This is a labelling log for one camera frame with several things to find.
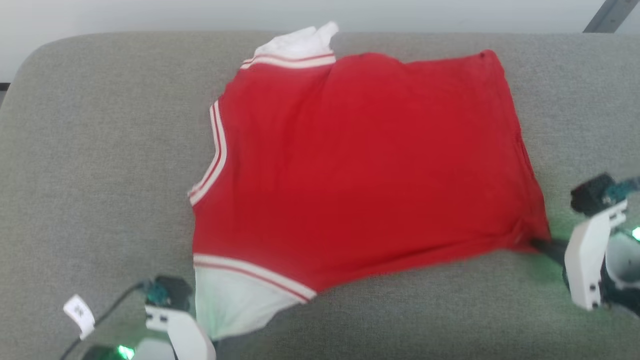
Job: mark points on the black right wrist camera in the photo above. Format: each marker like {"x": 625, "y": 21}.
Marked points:
{"x": 597, "y": 192}

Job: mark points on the grey fabric sofa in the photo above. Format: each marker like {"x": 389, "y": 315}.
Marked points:
{"x": 100, "y": 175}

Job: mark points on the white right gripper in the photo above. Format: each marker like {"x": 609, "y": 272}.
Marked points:
{"x": 587, "y": 255}

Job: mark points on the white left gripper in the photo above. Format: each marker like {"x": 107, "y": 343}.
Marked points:
{"x": 187, "y": 335}

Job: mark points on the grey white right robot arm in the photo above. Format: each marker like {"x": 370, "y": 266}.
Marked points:
{"x": 622, "y": 265}

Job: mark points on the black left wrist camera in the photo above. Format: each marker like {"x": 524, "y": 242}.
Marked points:
{"x": 170, "y": 292}

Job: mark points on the dark grey metal post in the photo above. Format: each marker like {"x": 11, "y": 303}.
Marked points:
{"x": 610, "y": 15}

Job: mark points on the red white basketball jersey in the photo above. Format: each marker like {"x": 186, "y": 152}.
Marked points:
{"x": 360, "y": 175}

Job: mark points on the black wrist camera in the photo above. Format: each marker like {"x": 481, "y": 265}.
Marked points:
{"x": 170, "y": 292}
{"x": 597, "y": 192}

